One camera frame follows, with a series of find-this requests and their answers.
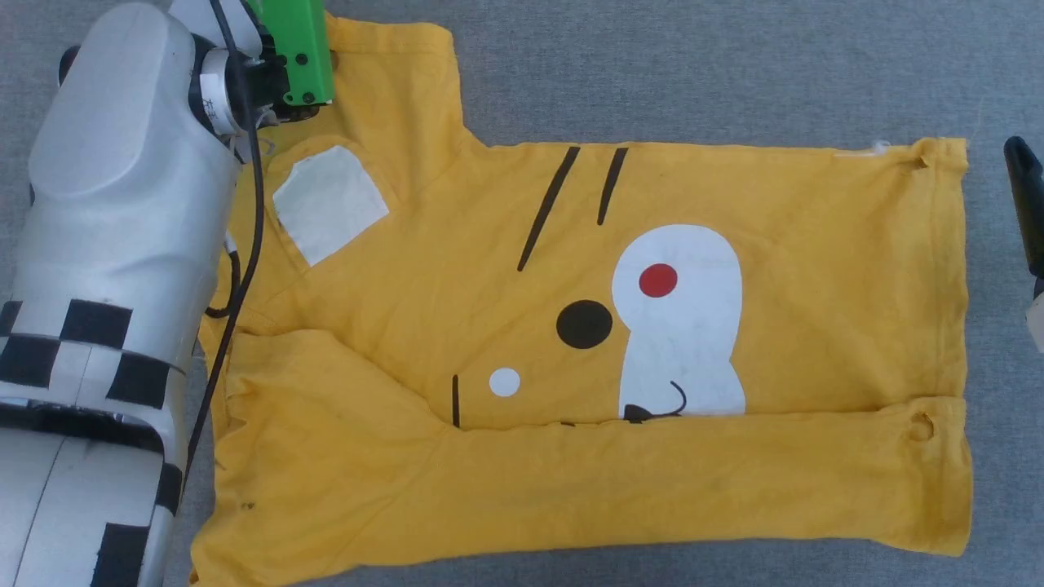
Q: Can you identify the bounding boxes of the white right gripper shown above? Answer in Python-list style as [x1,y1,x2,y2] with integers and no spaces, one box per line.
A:
[1002,135,1044,354]

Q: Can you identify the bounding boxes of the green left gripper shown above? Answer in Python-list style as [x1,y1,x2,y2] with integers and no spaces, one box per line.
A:
[244,0,336,124]

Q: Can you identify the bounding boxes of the yellow cartoon print t-shirt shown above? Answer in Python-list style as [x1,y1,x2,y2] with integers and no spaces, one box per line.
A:
[188,14,976,587]

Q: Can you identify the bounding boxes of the grey felt table cover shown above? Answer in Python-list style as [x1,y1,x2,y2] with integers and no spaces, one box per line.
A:
[0,0,1044,587]

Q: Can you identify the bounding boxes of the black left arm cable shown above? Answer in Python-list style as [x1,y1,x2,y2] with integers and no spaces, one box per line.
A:
[185,0,268,492]

